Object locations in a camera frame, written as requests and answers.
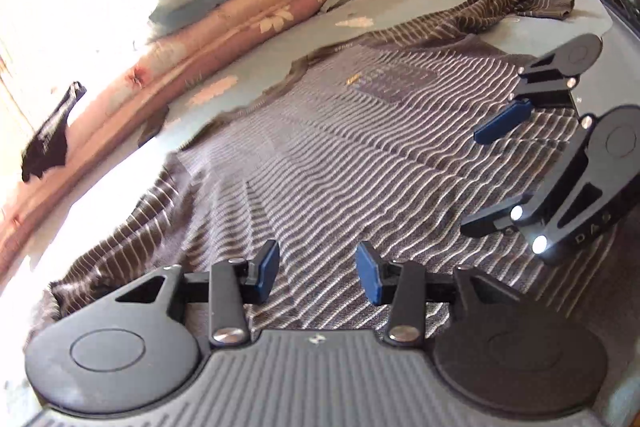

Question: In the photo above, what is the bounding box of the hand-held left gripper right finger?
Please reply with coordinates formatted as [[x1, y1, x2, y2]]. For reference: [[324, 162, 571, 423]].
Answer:
[[354, 242, 523, 349]]

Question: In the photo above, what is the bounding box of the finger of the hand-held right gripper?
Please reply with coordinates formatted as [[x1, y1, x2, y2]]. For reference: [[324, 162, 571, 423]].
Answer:
[[474, 57, 581, 145], [460, 117, 608, 244]]

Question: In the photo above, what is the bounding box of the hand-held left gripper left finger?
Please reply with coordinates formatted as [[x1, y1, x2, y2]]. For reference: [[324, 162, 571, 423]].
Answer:
[[112, 239, 281, 348]]

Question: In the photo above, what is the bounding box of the grey striped sweater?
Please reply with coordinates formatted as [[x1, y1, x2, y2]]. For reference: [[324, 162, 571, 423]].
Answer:
[[25, 0, 626, 343]]

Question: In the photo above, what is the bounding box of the mauve floral quilt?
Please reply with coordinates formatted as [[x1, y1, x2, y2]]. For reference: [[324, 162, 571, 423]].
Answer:
[[0, 0, 368, 278]]

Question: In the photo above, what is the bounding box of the black garment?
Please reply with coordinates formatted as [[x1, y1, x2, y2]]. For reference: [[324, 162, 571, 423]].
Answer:
[[21, 81, 87, 184]]

